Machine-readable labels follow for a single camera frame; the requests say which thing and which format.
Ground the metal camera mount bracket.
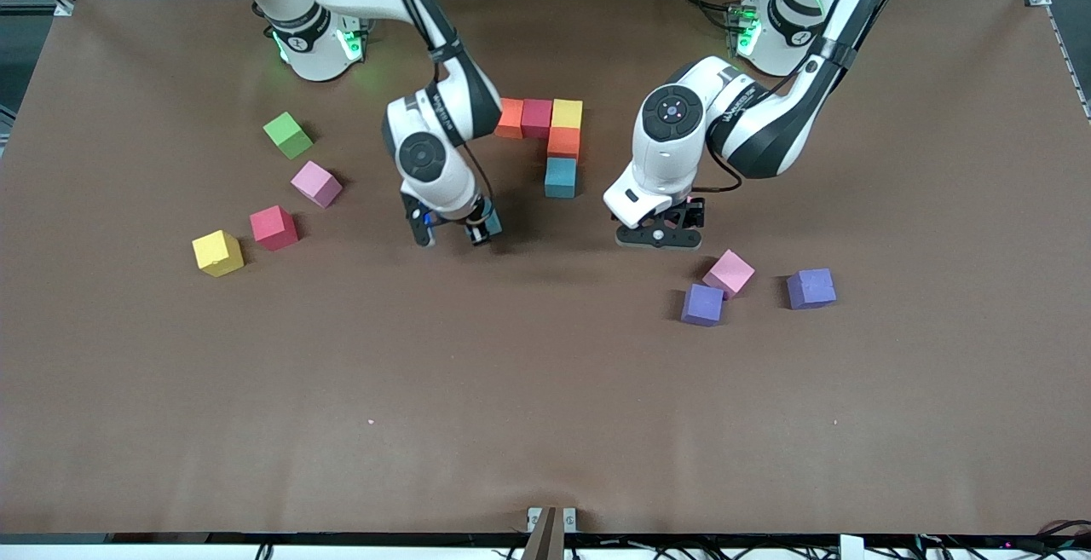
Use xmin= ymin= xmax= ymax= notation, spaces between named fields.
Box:
xmin=527 ymin=506 xmax=578 ymax=560

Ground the purple foam cube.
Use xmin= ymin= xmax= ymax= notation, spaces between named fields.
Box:
xmin=680 ymin=284 xmax=724 ymax=326
xmin=786 ymin=268 xmax=837 ymax=311

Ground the green foam cube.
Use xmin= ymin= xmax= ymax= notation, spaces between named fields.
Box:
xmin=263 ymin=112 xmax=315 ymax=160

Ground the pink foam cube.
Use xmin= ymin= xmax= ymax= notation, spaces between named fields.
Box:
xmin=291 ymin=160 xmax=343 ymax=209
xmin=702 ymin=249 xmax=756 ymax=299

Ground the red foam cube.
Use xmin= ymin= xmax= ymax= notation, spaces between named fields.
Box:
xmin=250 ymin=205 xmax=300 ymax=251
xmin=522 ymin=99 xmax=553 ymax=140

